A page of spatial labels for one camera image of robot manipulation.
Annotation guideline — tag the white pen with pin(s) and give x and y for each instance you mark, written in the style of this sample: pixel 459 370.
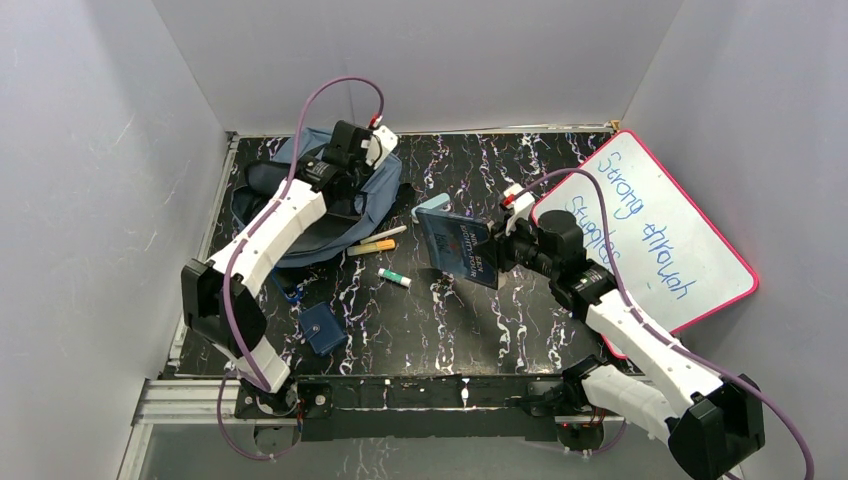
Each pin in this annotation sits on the white pen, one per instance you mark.
pixel 384 234

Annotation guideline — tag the navy snap wallet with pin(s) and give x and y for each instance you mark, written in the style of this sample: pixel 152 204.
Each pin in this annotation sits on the navy snap wallet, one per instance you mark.
pixel 321 329

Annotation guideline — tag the yellow orange highlighter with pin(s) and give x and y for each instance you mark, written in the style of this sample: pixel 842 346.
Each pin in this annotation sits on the yellow orange highlighter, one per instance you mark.
pixel 372 247

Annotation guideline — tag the black front rail frame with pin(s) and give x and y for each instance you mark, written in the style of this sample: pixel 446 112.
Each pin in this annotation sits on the black front rail frame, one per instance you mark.
pixel 442 406

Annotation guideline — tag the dark blue notebook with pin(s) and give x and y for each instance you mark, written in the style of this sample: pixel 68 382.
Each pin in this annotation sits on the dark blue notebook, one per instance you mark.
pixel 460 245

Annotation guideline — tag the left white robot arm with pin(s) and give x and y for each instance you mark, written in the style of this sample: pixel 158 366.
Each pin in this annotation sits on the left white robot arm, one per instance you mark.
pixel 219 294

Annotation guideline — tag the pink framed whiteboard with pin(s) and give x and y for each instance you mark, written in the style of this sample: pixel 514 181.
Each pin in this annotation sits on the pink framed whiteboard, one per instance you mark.
pixel 675 263

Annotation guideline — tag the teal eraser case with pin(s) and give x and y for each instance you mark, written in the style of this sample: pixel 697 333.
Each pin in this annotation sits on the teal eraser case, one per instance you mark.
pixel 438 202

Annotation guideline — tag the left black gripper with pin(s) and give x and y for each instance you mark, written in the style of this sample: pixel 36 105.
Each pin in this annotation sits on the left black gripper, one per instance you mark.
pixel 354 171

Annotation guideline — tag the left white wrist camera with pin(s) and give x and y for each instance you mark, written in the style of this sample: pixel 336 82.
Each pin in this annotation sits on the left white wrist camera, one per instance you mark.
pixel 380 146

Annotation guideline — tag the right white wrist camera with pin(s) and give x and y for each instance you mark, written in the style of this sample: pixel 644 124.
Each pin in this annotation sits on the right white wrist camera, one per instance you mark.
pixel 517 205

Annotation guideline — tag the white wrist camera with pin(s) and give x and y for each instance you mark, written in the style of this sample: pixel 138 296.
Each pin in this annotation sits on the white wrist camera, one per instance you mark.
pixel 380 146
pixel 517 205

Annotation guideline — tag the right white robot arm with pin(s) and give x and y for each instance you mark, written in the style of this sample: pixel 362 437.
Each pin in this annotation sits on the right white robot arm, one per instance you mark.
pixel 709 422

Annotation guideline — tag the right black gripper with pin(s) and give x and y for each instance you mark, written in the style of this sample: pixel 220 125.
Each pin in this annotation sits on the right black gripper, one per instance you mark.
pixel 503 242

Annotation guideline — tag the green white glue stick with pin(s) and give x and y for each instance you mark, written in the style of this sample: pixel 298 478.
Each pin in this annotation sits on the green white glue stick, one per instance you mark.
pixel 394 277

